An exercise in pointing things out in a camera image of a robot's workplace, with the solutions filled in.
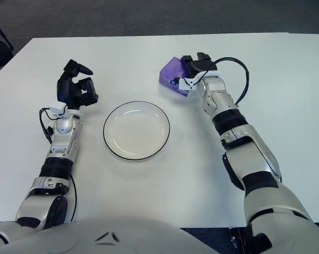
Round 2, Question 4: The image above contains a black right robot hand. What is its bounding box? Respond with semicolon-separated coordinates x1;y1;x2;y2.
182;52;219;79

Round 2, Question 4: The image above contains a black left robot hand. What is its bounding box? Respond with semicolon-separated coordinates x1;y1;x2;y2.
56;59;99;109

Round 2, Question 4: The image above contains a purple tissue paper pack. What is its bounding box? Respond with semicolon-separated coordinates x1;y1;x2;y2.
159;56;193;98

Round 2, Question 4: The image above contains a white plate with black rim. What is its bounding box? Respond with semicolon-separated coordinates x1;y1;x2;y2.
103;101;172;161

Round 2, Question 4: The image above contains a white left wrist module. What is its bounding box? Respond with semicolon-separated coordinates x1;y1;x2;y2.
47;102;67;119

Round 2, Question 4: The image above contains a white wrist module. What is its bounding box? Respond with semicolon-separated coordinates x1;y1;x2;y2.
178;76;200;90
47;102;67;119

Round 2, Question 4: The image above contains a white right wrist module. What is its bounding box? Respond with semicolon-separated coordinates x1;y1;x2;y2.
178;76;200;90

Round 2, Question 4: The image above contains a grey robot torso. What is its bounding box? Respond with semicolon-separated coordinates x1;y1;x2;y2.
0;216;216;254

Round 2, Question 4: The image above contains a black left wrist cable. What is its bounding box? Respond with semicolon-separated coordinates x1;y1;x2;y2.
39;107;67;145

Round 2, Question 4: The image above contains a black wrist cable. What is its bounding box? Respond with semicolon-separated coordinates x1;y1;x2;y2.
39;107;67;145
214;56;250;106

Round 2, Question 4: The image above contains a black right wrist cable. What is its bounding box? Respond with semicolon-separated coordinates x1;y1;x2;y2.
214;56;250;106

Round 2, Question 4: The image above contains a thin black left elbow cable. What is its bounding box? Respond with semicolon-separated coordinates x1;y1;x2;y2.
68;176;77;220

